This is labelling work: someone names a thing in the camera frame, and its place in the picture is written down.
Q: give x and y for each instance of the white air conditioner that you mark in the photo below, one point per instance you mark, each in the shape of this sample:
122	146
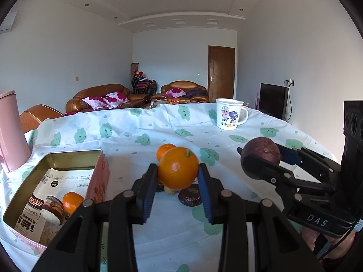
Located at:
7	22

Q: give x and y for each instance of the purple passion fruit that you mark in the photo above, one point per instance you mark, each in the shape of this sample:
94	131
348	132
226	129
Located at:
261	148

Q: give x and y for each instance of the brown leather sofa end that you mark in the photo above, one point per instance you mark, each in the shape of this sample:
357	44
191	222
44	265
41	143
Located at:
37	114

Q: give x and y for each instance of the printed paper sheet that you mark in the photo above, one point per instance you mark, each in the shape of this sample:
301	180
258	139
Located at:
71	181

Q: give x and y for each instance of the pink floral pillow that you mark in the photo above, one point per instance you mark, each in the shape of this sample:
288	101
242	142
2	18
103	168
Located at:
116	98
175	92
93	102

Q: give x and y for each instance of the orange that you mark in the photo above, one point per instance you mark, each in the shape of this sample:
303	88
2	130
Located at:
71	202
164	150
177	171

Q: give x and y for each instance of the brown wooden door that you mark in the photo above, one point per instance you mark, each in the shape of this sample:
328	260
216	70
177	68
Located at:
221	73

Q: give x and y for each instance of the purple blanket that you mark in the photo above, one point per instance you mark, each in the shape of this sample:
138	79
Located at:
197	93

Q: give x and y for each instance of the pink electric kettle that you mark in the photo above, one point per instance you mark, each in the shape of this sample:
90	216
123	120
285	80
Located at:
11	130

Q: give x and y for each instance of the cluttered coffee table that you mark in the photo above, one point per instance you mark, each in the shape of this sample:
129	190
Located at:
161	103

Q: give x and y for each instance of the long brown leather sofa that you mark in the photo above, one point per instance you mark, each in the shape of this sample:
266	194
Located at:
93	90

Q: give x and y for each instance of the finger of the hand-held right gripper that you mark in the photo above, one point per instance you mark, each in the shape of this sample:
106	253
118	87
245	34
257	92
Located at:
263	173
289	155

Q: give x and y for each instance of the pink tin box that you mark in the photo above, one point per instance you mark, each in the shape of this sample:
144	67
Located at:
99	181

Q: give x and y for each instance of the brown leather armchair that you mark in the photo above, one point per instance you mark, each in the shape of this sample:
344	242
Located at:
181	85

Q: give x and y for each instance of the red plush toy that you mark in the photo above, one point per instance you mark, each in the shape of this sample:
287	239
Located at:
139	73

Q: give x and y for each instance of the stacked dark chairs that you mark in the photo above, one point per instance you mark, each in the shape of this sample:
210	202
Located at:
143	86

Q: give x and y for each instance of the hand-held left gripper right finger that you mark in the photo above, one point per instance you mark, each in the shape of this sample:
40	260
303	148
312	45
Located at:
205	197

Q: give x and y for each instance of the person's right hand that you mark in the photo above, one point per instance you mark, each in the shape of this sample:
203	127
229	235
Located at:
341	249

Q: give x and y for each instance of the tall patterned roll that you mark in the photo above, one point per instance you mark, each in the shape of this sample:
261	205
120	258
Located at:
134	68

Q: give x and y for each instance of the black television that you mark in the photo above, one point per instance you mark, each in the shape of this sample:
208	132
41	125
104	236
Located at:
272	99

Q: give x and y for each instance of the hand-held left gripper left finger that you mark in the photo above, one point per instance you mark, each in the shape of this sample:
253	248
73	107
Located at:
147	197

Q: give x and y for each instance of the white cartoon mug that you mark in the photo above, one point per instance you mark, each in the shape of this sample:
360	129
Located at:
227	113

